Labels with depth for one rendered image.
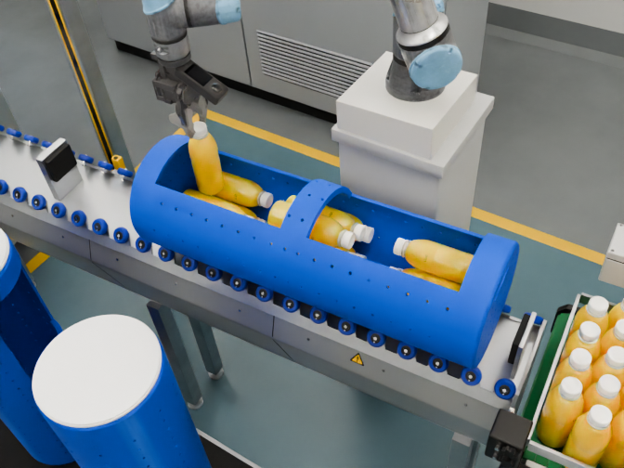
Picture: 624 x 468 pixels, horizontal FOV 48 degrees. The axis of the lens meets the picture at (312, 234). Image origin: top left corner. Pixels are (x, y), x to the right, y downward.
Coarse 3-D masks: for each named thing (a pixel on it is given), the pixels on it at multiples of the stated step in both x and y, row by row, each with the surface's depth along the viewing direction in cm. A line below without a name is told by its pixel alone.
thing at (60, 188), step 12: (60, 144) 195; (48, 156) 192; (60, 156) 194; (72, 156) 198; (48, 168) 192; (60, 168) 195; (72, 168) 202; (48, 180) 196; (60, 180) 199; (72, 180) 204; (60, 192) 201
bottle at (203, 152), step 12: (192, 144) 164; (204, 144) 163; (192, 156) 166; (204, 156) 165; (216, 156) 168; (192, 168) 171; (204, 168) 168; (216, 168) 170; (204, 180) 171; (216, 180) 172; (204, 192) 174; (216, 192) 175
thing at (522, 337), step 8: (528, 320) 148; (520, 328) 148; (528, 328) 147; (520, 336) 146; (528, 336) 151; (512, 344) 146; (520, 344) 144; (512, 352) 147; (520, 352) 145; (512, 360) 149; (520, 360) 152; (512, 376) 152
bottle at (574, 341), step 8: (576, 336) 143; (568, 344) 144; (576, 344) 142; (584, 344) 141; (592, 344) 141; (600, 344) 142; (568, 352) 145; (592, 352) 142; (600, 352) 143; (560, 360) 150; (592, 360) 143
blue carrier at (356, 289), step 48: (144, 192) 164; (288, 192) 177; (336, 192) 155; (192, 240) 161; (240, 240) 154; (288, 240) 149; (384, 240) 169; (432, 240) 163; (480, 240) 154; (288, 288) 155; (336, 288) 147; (384, 288) 141; (432, 288) 137; (480, 288) 134; (432, 336) 140; (480, 336) 135
